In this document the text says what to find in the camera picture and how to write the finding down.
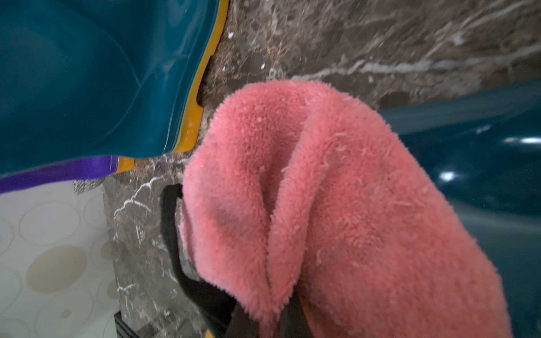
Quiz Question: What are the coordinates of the pink cloth black trim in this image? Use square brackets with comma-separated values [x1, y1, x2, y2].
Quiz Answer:
[170, 81, 512, 337]

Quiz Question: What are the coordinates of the purple rubber boot yellow sole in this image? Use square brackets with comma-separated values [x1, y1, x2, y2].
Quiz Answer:
[1, 156, 135, 194]

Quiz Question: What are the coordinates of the teal rubber boot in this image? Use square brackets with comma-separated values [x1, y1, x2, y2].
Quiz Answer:
[1, 1, 229, 176]
[381, 79, 540, 337]

